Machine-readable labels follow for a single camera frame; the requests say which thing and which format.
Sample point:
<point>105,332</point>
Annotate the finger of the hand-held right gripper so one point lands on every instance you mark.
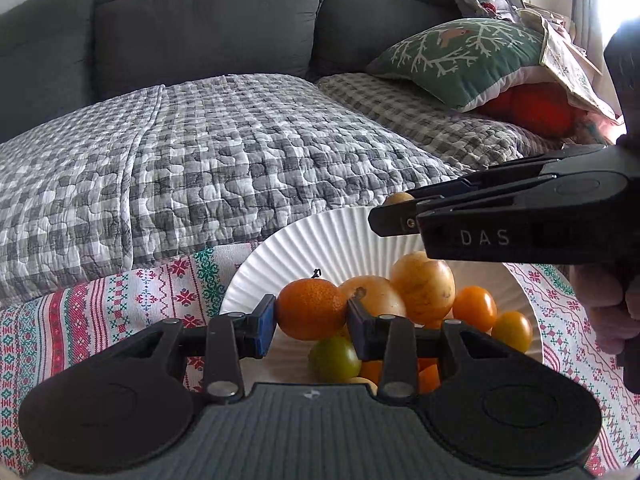
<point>395,222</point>
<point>450,240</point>

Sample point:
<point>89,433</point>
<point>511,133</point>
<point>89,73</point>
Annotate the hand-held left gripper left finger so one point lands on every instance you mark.
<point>265,327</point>

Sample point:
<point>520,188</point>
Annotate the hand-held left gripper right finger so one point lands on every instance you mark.
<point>357,330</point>

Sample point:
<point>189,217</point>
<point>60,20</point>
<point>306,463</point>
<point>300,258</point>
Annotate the large yellow round fruit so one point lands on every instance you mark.
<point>375,296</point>
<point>422,287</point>

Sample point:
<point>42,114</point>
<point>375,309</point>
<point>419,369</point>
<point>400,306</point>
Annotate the green tomato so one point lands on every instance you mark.
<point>332,359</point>

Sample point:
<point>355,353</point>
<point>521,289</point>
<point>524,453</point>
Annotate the mandarin with stem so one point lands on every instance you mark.
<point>310,310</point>

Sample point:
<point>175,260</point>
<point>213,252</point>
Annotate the mandarin orange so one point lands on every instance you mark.
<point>429,379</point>

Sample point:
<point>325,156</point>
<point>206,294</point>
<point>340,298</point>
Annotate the white ribbed plate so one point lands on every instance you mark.
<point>310,240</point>

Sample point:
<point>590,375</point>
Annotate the person's right hand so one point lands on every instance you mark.
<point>600,305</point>

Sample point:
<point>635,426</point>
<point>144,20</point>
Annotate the beige checked quilt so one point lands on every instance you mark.
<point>400,110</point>

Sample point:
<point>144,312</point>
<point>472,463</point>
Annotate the red cushion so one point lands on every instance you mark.
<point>535,107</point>

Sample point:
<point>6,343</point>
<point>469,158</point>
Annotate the printed fabric bag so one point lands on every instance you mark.
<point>570,60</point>

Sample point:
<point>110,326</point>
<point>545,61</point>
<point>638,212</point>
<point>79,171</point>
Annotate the red green patterned tablecloth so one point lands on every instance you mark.
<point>100,305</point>

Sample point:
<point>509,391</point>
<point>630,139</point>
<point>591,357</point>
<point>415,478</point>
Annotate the green branch-print cushion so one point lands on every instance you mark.
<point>450,55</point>

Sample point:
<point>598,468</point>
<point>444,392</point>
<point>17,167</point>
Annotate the dark grey sofa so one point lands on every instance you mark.
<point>200,20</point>

